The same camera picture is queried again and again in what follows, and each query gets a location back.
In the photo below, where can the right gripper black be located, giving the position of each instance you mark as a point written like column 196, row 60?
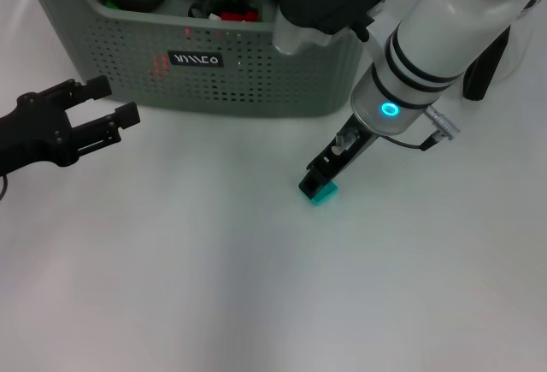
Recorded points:
column 350, row 145

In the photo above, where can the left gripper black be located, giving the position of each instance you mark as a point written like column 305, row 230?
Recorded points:
column 38, row 137

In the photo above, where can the teal square toy brick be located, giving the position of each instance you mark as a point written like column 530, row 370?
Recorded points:
column 327, row 196

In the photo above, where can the green toy brick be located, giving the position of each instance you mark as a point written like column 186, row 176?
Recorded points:
column 110, row 4

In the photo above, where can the dark red long toy brick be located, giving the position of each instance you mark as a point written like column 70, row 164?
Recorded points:
column 235, row 16

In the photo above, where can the glass teacup with black base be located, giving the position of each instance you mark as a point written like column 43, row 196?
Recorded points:
column 231, row 0

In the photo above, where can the grey perforated storage basket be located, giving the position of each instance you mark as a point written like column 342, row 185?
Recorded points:
column 256, row 81

